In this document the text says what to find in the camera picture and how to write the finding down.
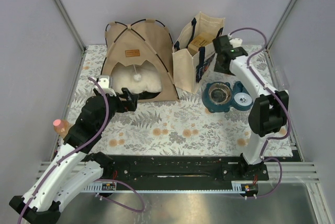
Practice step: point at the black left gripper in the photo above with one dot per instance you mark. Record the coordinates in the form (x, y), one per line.
(130, 104)

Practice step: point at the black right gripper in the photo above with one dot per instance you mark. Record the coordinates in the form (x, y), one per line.
(217, 68)

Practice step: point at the cream fluffy pillow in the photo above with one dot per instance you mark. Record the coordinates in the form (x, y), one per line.
(122, 76)

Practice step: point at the steel pet bowl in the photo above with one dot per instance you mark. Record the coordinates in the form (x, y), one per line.
(220, 93)

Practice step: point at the teal double pet bowl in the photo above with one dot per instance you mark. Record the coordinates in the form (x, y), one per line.
(240, 100)

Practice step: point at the beige fabric pet tent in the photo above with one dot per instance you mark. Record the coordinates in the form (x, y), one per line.
(141, 59)

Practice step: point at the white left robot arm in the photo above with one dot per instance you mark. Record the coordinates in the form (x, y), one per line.
(53, 191)

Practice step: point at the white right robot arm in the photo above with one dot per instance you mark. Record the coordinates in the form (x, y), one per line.
(268, 113)

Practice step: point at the white pompom toy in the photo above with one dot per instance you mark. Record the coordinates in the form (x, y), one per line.
(137, 77)

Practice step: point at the brown cardboard box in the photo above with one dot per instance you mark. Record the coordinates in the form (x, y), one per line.
(202, 40)

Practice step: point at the cream canvas tote bag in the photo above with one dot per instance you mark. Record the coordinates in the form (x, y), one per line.
(190, 70)

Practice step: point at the pink cap juice bottle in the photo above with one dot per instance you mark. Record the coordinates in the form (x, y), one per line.
(62, 127)

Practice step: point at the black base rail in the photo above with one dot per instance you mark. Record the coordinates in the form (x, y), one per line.
(139, 168)

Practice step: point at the white slotted cable duct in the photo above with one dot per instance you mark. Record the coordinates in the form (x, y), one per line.
(164, 186)

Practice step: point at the aluminium frame rail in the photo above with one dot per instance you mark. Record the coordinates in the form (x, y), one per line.
(293, 172)

